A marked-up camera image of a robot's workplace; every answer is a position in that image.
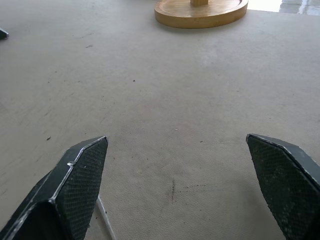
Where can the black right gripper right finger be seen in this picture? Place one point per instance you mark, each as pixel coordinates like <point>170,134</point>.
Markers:
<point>282,185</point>

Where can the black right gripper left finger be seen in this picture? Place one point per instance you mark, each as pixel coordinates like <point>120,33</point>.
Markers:
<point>75,185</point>

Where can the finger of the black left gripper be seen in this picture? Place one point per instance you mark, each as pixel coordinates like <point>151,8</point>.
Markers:
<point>3,33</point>

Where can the round wooden stand base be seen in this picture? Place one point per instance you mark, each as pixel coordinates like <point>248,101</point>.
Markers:
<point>200,15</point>

